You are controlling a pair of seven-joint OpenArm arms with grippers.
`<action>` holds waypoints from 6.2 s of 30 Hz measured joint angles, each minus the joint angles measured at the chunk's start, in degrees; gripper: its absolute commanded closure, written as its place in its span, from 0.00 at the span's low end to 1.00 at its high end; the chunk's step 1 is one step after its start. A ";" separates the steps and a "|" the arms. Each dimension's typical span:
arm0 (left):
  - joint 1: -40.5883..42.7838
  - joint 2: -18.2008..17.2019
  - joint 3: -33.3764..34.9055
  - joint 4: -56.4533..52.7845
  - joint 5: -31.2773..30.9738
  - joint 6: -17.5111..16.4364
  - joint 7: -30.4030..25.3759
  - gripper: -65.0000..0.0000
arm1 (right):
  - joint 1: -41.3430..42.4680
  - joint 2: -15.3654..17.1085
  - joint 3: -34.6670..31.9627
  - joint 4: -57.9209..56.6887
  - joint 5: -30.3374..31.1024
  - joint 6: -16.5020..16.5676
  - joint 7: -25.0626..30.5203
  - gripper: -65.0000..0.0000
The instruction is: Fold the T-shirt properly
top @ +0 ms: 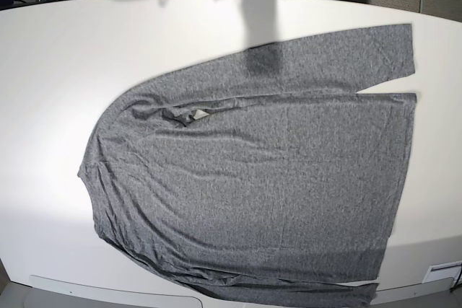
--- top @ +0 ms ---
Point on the grey long-sleeve T-shirt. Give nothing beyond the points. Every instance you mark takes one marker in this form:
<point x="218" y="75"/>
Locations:
<point x="268" y="176"/>

